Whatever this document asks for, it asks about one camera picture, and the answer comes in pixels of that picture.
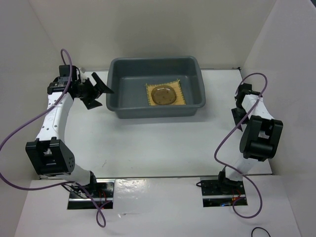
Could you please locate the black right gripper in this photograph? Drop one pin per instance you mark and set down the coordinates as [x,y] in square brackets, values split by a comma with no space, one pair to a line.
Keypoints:
[236,115]

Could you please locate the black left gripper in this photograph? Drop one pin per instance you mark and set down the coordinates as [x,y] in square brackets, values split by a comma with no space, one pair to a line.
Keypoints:
[90,102]

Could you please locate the yellow woven bamboo mat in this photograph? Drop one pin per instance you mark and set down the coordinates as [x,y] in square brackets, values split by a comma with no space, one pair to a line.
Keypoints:
[165,94]

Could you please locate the clear glass plate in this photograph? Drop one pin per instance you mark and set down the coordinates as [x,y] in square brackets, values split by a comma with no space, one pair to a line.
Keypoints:
[163,95]

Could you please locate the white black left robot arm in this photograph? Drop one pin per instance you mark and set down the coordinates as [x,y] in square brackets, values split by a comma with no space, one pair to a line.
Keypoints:
[48,153]

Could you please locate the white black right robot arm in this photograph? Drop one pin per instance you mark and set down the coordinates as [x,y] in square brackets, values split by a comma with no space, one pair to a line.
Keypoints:
[260,136]

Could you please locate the grey plastic bin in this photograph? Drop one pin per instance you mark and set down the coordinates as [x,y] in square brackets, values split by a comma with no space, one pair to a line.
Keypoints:
[130,79]

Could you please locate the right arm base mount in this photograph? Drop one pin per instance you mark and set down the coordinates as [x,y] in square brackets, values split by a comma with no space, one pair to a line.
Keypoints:
[214,195]

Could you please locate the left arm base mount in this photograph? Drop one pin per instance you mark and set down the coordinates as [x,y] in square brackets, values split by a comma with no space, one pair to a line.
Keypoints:
[102,193]

